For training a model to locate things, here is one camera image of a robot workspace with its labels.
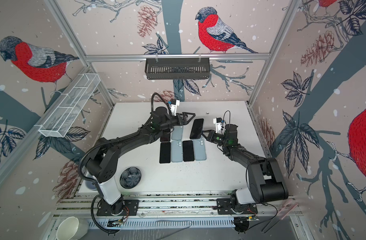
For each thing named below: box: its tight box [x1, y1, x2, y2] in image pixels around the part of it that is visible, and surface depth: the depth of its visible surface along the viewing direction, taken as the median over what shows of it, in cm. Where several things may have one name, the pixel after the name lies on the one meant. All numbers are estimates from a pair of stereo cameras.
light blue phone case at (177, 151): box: [171, 140, 184, 163], surface depth 95 cm
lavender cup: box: [85, 180, 97, 191], surface depth 76 cm
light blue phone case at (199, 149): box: [193, 137, 207, 161], surface depth 97 cm
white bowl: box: [56, 216, 89, 240], surface depth 64 cm
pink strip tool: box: [277, 202, 299, 220], surface depth 73 cm
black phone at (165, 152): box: [159, 142, 171, 164], surface depth 95 cm
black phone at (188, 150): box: [182, 140, 195, 162], surface depth 96 cm
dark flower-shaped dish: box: [119, 167, 142, 189], surface depth 83 cm
